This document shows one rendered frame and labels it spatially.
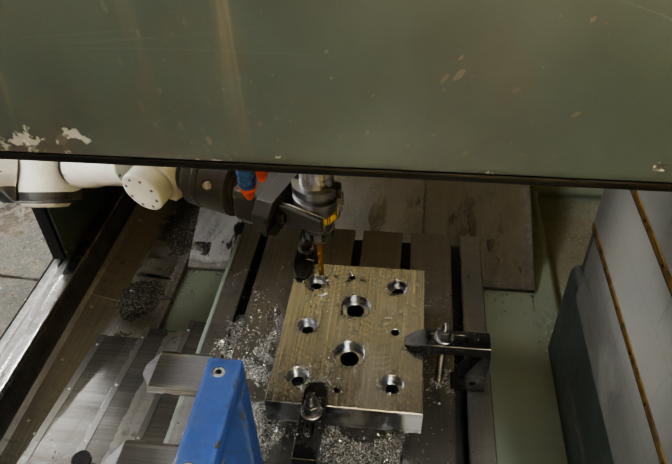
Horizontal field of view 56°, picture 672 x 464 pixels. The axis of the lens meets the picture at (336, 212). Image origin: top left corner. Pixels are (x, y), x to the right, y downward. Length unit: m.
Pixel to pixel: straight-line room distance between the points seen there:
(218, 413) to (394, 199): 1.12
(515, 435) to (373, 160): 1.08
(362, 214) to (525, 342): 0.52
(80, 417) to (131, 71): 1.06
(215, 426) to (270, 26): 0.44
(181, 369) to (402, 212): 1.06
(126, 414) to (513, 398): 0.79
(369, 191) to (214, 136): 1.36
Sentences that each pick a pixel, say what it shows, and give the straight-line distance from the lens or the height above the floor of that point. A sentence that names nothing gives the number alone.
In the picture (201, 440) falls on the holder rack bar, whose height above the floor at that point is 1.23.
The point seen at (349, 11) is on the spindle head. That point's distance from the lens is 0.32.
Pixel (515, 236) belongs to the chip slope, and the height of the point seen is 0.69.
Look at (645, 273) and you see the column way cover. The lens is 0.92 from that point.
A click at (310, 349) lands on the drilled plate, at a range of 1.01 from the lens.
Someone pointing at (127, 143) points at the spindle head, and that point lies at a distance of 0.39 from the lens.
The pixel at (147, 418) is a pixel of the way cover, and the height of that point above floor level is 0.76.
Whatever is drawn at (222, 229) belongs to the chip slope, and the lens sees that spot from 1.72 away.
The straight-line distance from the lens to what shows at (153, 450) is 0.68.
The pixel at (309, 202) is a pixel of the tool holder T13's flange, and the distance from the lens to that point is 0.77.
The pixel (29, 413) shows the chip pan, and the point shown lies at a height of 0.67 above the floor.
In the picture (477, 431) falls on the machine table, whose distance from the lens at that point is 1.05.
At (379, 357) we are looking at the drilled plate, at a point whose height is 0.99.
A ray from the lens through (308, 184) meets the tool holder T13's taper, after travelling 0.76.
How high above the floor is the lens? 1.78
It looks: 40 degrees down
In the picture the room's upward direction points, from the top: 2 degrees counter-clockwise
